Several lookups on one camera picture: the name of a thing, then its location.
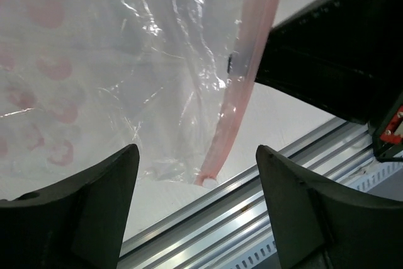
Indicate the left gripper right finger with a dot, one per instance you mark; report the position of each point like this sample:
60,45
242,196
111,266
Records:
381,246

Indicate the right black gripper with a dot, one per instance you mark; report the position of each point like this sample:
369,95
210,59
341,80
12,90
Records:
385,128

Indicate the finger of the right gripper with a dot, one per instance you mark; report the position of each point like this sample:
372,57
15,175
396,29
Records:
341,56

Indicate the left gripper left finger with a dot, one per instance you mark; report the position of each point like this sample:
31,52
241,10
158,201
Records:
78,222

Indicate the clear zip top bag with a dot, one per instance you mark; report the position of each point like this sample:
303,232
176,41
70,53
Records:
81,79

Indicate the white slotted cable duct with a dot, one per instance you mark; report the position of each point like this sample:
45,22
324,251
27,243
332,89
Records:
310,216

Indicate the aluminium mounting rail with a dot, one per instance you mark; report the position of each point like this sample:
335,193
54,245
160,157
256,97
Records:
230,227

